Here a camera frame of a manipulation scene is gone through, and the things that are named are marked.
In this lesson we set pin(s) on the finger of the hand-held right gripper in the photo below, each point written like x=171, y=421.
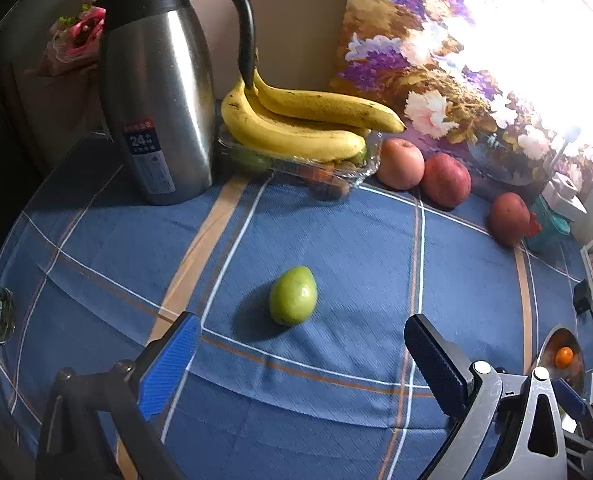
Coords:
x=570, y=400

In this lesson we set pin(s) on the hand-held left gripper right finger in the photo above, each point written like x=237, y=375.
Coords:
x=436, y=360

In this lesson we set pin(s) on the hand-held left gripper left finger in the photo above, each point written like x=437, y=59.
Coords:
x=171, y=365

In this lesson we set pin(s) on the orange tangerine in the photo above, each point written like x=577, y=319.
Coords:
x=563, y=356

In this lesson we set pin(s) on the round metal plate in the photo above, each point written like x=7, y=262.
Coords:
x=546, y=355

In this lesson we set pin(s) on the small green jujube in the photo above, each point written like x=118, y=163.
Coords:
x=293, y=296

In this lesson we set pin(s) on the black power adapter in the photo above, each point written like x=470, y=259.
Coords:
x=582, y=296

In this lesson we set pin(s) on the large red apple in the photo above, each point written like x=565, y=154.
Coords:
x=511, y=220

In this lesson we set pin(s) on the blue plaid tablecloth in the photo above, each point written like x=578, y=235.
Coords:
x=326, y=240

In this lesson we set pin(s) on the teal box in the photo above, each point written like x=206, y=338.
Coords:
x=551, y=230

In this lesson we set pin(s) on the clear plastic container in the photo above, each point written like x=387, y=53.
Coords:
x=356, y=172

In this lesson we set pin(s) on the yellow banana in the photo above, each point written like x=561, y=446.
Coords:
x=326, y=107
x=286, y=135

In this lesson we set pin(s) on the stainless steel thermos jug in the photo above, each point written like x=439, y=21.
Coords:
x=161, y=85

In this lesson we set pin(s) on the floral painting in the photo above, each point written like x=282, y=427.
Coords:
x=401, y=35

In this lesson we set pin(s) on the pink flower decoration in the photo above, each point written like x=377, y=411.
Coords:
x=84, y=30

